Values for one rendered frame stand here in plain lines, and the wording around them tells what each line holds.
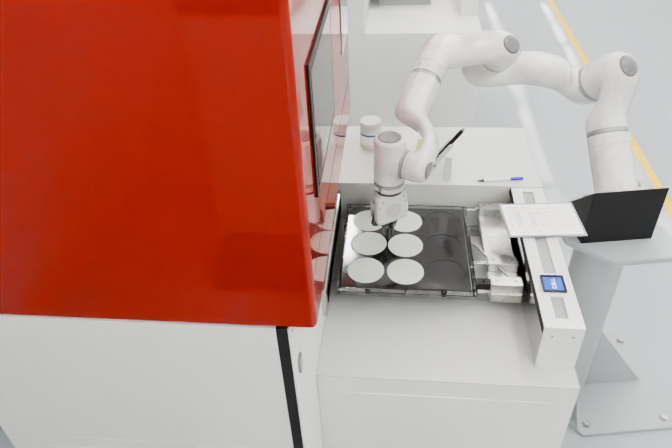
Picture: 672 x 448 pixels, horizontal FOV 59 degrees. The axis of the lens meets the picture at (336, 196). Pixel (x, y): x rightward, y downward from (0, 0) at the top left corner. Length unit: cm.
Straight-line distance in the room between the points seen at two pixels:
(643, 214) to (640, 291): 117
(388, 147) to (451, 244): 38
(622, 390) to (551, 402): 108
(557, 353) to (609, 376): 109
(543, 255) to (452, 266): 24
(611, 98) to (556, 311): 72
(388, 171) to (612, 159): 71
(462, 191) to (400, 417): 70
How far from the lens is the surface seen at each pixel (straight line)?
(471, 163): 196
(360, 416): 164
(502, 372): 156
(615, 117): 196
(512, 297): 165
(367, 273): 164
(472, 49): 173
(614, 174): 193
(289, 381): 121
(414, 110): 160
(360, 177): 188
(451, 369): 154
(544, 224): 175
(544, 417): 165
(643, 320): 297
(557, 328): 149
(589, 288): 211
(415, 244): 173
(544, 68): 187
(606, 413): 258
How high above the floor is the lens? 204
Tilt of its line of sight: 37 degrees down
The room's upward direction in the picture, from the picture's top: 3 degrees counter-clockwise
